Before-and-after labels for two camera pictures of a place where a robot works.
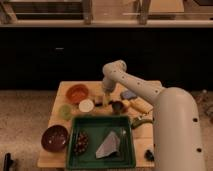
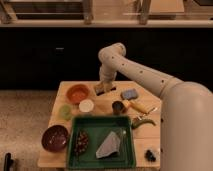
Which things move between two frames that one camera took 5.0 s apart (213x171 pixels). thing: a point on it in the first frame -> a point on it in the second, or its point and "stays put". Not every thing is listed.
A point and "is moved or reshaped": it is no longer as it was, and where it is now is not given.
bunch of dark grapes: x=81 y=143 stays put
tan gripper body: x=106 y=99 -> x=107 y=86
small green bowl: x=65 y=111 stays put
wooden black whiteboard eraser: x=98 y=101 is moved or reshaped
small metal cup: x=117 y=107 stays put
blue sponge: x=128 y=94 stays put
